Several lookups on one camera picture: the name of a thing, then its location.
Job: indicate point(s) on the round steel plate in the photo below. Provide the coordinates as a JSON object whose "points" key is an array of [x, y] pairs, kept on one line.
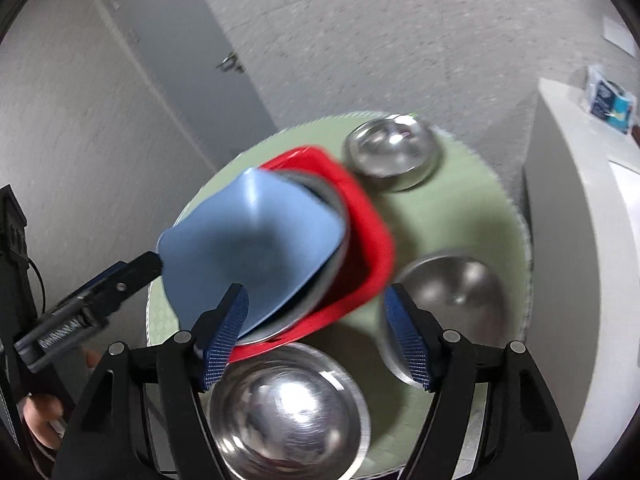
{"points": [[300, 317]]}

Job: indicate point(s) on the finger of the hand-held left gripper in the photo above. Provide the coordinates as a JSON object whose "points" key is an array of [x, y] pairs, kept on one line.
{"points": [[142, 266]]}

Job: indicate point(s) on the blue square plate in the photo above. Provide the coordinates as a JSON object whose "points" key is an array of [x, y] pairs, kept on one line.
{"points": [[250, 240]]}

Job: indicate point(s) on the small steel bowl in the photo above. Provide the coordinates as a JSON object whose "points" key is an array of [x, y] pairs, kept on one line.
{"points": [[395, 152]]}

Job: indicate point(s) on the large steel bowl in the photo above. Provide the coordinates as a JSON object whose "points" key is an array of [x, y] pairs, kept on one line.
{"points": [[285, 410], [450, 295]]}

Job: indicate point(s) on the white wall socket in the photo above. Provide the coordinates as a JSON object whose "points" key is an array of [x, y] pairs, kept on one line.
{"points": [[619, 34]]}

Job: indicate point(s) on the grey door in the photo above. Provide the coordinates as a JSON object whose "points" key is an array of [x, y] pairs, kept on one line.
{"points": [[190, 60]]}

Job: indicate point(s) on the white cabinet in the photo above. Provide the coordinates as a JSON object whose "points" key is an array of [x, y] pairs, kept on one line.
{"points": [[565, 185]]}

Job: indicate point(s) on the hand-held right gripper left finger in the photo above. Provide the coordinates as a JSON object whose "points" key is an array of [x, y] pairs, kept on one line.
{"points": [[227, 335]]}

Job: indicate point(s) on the black stand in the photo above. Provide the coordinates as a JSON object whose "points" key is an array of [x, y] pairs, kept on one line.
{"points": [[11, 240]]}

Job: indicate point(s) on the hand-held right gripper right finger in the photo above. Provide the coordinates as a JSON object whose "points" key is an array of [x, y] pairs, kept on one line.
{"points": [[407, 330]]}

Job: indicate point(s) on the blue tissue pack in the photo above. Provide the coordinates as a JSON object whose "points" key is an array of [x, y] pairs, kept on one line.
{"points": [[605, 97]]}

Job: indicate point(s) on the red square plate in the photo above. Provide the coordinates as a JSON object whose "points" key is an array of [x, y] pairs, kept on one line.
{"points": [[370, 245]]}

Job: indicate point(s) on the green round table mat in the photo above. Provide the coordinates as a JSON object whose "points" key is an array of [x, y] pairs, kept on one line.
{"points": [[450, 210]]}

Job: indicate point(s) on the person's left hand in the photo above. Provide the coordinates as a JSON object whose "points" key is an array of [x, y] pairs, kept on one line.
{"points": [[42, 417]]}

